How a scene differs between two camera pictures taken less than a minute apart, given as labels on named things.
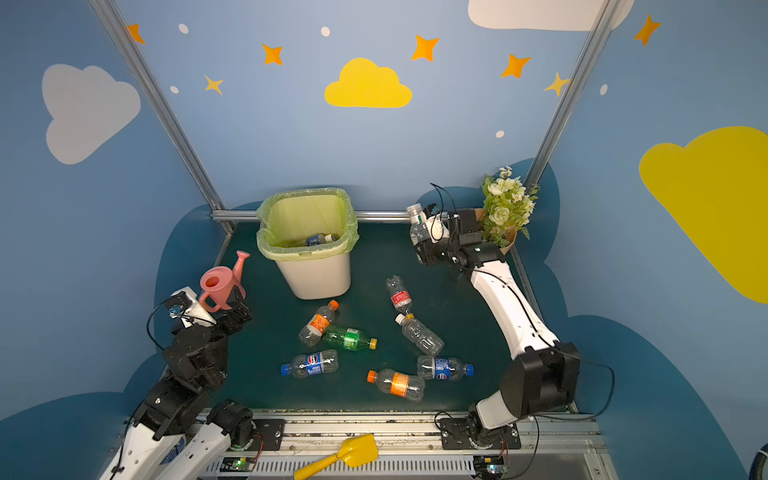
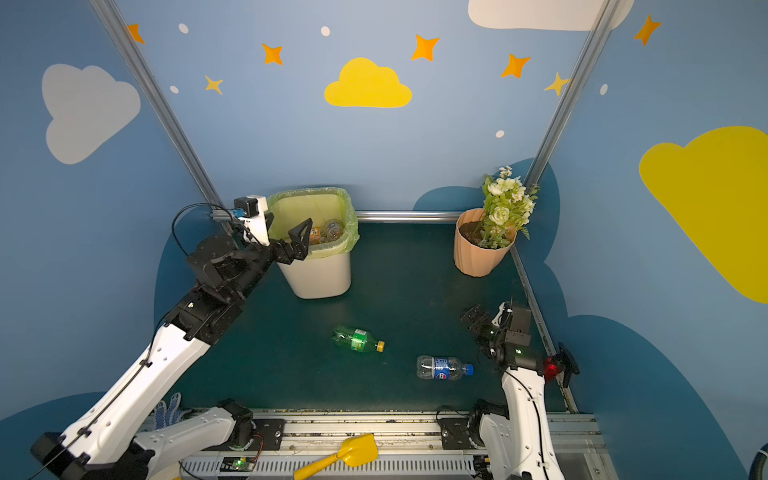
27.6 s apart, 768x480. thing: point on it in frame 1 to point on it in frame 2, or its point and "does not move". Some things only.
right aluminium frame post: (572, 89) does not move
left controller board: (237, 464) does not move
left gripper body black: (231, 315) to (279, 250)
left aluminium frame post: (167, 111) does not move
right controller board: (490, 467) does not move
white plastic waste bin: (321, 278) does not move
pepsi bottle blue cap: (430, 367) does not move
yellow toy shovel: (355, 451) does not move
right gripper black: (426, 250) to (482, 330)
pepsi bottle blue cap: (311, 364) to (334, 230)
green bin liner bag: (287, 218) does not move
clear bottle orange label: (398, 384) to (315, 235)
